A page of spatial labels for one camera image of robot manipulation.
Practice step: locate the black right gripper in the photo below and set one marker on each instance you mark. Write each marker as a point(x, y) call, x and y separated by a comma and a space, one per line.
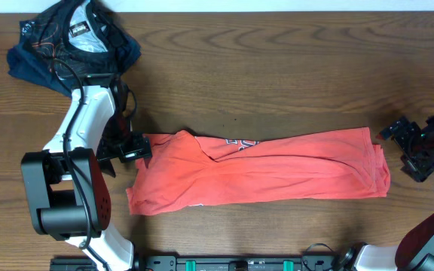
point(420, 170)

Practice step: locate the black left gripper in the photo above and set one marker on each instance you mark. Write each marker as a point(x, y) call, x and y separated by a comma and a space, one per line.
point(142, 150)

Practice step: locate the orange red t-shirt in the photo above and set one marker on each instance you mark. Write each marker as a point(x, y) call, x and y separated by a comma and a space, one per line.
point(186, 170)

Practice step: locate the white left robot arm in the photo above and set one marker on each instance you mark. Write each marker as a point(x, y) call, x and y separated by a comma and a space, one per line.
point(65, 187)

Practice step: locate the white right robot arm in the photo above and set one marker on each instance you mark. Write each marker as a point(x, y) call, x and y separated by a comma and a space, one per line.
point(416, 250)

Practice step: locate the dark navy folded shirt pile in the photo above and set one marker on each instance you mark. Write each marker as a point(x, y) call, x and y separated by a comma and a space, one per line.
point(71, 37)

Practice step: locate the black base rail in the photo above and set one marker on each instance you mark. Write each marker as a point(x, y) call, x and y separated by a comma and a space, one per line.
point(307, 262)

